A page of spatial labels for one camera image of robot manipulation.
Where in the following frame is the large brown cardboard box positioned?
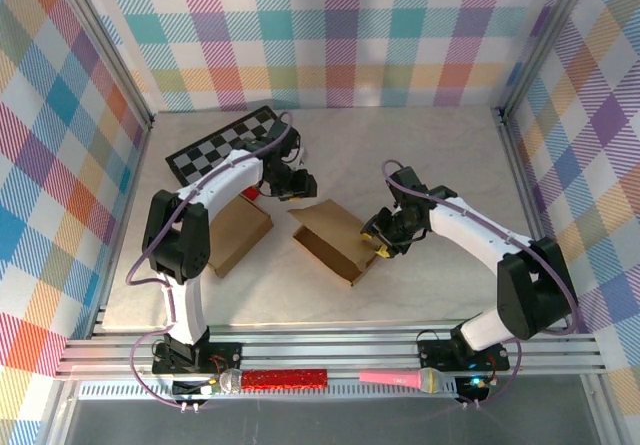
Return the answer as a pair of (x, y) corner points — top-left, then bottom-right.
(286, 198), (382, 287)

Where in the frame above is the small brown cardboard box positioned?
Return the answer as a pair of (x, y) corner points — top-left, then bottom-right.
(206, 193), (276, 280)

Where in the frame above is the black and grey chessboard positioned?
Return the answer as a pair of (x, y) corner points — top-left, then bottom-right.
(165, 105), (282, 187)

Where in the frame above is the pink microphone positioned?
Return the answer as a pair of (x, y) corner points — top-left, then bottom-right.
(358, 367), (447, 396)

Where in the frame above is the red glitter microphone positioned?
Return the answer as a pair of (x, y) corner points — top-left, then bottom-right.
(218, 368), (329, 395)

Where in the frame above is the small black controller board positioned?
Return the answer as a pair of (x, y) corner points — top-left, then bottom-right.
(171, 378), (220, 397)
(455, 373), (494, 402)

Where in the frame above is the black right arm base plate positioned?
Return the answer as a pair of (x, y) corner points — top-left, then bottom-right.
(416, 329), (512, 372)

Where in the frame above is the aluminium frame rail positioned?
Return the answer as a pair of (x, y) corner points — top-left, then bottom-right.
(54, 317), (607, 381)

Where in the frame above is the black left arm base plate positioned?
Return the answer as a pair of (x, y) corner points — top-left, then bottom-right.
(151, 339), (244, 377)

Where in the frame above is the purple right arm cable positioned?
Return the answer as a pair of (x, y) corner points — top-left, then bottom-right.
(381, 159), (582, 410)

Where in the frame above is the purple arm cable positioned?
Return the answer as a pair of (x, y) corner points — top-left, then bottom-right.
(381, 159), (582, 410)
(126, 110), (297, 411)

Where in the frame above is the aluminium frame post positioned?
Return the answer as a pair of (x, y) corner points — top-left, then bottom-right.
(49, 0), (155, 130)
(496, 0), (597, 122)

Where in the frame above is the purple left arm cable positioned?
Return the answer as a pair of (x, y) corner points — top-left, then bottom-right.
(126, 110), (297, 411)

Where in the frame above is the perforated metal cable tray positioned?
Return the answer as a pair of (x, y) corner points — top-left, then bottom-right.
(78, 378), (460, 401)

